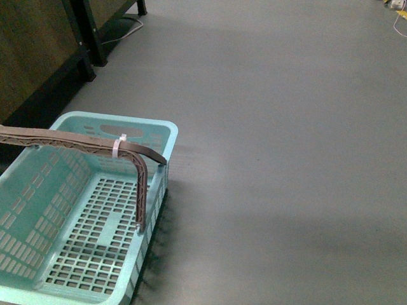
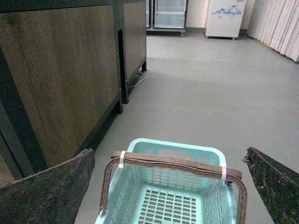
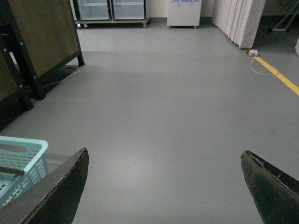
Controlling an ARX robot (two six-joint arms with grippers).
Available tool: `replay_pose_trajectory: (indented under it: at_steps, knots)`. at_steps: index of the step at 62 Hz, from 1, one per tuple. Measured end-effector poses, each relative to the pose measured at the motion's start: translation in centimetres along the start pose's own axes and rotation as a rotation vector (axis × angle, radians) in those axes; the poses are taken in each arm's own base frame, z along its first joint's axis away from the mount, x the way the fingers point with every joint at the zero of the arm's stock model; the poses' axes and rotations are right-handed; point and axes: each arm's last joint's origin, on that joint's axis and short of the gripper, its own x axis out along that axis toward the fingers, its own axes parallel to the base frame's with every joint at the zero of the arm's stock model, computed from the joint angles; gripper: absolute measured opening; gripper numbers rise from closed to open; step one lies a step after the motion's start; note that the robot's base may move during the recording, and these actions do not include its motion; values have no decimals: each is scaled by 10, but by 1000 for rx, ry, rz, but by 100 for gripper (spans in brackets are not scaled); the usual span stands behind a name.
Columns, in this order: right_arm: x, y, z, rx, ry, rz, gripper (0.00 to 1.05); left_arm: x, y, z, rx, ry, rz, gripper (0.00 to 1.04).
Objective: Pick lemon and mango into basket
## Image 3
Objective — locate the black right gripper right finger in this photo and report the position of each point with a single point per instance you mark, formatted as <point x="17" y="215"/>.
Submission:
<point x="275" y="193"/>

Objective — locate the white folding partition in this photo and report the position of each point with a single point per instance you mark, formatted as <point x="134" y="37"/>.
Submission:
<point x="238" y="19"/>

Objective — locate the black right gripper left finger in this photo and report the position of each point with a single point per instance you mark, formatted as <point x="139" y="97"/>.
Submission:
<point x="54" y="199"/>

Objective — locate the light blue plastic basket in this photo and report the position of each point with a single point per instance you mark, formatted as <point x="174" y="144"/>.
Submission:
<point x="22" y="165"/>

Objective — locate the white power strip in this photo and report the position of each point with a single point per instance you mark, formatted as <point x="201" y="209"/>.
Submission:
<point x="252" y="52"/>

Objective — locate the white chest freezer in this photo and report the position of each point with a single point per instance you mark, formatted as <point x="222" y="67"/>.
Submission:
<point x="183" y="13"/>

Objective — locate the dark wooden display stand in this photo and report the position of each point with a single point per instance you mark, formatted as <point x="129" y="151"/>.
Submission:
<point x="42" y="36"/>

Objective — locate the glass door refrigerator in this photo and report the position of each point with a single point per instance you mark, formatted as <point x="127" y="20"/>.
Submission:
<point x="91" y="12"/>

